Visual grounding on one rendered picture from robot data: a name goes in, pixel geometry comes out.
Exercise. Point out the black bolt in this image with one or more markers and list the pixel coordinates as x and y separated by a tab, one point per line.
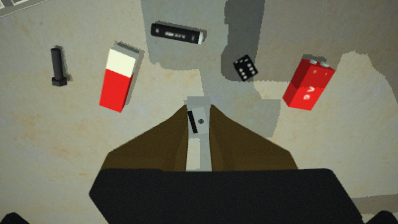
58	79

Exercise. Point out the red and white eraser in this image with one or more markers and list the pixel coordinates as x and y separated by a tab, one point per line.
120	69

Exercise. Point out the black aaa battery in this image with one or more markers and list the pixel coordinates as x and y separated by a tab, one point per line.
176	33

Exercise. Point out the black die with white pips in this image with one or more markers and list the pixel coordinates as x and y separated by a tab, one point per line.
245	68

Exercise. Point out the red nine-volt battery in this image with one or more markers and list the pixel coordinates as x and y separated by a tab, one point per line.
307	84

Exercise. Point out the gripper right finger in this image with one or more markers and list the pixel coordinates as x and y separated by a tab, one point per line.
243	149

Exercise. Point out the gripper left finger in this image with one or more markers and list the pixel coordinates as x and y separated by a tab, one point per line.
155	148

